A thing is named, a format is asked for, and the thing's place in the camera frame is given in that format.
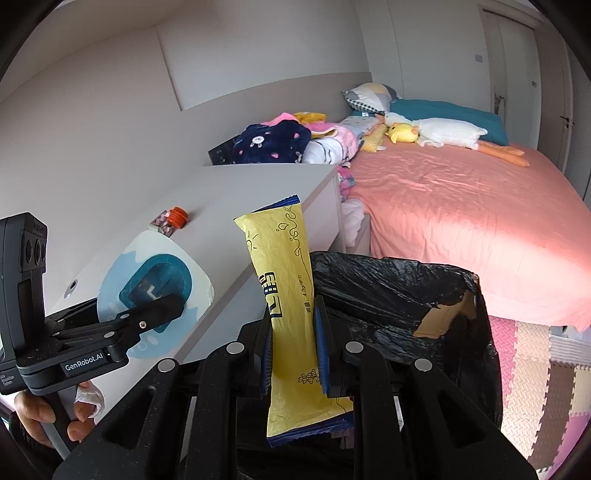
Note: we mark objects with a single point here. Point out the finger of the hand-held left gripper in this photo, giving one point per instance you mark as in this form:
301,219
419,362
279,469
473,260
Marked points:
157,311
74,311

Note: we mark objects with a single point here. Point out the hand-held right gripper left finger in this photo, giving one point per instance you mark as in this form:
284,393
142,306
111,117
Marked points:
267,364

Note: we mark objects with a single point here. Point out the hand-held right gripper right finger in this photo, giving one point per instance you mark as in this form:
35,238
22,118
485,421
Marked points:
321,350

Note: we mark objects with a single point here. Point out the white blue round pouch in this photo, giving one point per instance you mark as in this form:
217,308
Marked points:
152,258

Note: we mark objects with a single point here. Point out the trash bin with black bag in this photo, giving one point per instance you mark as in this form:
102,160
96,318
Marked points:
392,295

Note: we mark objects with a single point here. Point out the yellow snack packet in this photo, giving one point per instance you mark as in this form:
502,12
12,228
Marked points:
281,258

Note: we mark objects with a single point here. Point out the person's left hand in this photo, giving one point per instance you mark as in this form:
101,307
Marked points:
32,410

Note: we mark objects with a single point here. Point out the pink patterned packet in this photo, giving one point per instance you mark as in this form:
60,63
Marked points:
160,219

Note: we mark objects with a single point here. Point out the orange bottle cap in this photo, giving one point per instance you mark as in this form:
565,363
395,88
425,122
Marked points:
177,218

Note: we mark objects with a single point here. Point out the white cloth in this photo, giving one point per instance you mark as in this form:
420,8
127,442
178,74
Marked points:
354,221

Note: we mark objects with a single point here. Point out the white cabinet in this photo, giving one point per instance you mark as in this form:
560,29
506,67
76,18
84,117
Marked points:
231,184

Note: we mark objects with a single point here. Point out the pink floral cloth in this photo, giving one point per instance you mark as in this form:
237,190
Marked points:
345,182

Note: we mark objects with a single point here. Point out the bed with pink sheet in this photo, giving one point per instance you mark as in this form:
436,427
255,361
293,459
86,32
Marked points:
461,207

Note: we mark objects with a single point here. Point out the white pink printed blanket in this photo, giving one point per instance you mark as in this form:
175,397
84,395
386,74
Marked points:
328,150

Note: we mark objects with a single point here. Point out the navy fleece garment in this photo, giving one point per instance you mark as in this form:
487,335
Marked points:
268,143

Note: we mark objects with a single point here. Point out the foam floor mat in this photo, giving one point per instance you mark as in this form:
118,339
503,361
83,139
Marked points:
531,369

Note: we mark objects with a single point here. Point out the yellow patterned cushion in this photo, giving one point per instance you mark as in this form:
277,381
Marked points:
373,138

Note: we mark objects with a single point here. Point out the light printed pillow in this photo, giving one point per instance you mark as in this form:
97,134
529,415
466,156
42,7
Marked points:
358,124

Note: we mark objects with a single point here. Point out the yellow duck plush toy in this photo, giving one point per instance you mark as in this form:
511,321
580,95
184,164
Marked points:
401,134

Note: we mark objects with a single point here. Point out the yellow cloth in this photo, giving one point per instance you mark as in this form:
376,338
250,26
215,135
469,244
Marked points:
309,117

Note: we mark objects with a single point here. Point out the white goose plush toy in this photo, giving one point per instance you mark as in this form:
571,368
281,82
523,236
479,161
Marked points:
443,131

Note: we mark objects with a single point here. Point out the patchwork pillow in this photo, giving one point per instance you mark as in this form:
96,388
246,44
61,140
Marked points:
369,94

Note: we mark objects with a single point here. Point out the teal pillow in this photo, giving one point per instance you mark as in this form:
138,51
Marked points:
443,110

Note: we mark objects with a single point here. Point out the white door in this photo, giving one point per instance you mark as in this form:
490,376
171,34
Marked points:
512,55

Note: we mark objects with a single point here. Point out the white wardrobe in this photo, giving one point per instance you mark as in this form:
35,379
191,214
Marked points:
572,92

